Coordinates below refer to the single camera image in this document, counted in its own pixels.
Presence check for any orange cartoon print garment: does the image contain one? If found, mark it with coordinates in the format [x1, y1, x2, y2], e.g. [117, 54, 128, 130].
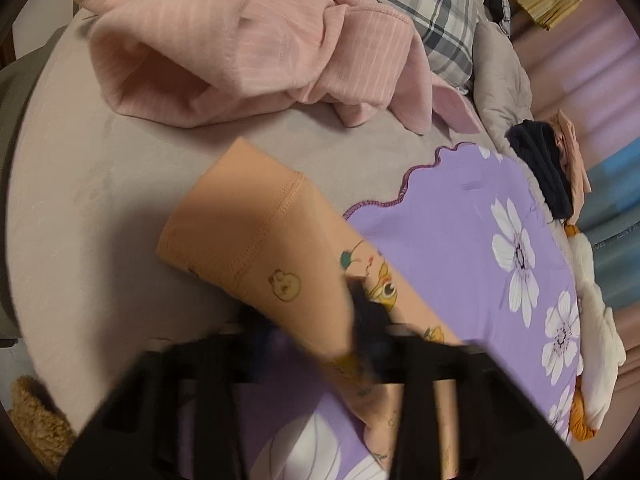
[156, 139, 458, 469]

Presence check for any brown fuzzy cloth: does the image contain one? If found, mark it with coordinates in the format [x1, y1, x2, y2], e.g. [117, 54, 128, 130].
[9, 376, 76, 477]

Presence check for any white goose plush toy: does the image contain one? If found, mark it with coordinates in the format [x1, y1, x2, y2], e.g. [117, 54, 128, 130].
[565, 226, 626, 441]

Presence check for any purple floral bed sheet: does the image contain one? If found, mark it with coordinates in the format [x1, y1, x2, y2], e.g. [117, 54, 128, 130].
[242, 145, 580, 479]

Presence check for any peach folded garment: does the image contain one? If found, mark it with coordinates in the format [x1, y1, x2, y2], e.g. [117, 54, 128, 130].
[548, 110, 592, 226]

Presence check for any dark navy folded garment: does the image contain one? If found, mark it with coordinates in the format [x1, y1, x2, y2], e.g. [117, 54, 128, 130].
[506, 120, 574, 220]

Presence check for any grey quilt blanket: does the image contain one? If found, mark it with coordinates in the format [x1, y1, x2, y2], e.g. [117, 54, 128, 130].
[472, 19, 536, 154]

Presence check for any pink striped garment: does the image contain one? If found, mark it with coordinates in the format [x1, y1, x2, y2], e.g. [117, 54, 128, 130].
[75, 0, 480, 134]

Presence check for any grey plaid pillow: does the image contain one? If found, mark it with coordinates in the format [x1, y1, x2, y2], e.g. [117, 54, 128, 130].
[376, 0, 478, 93]

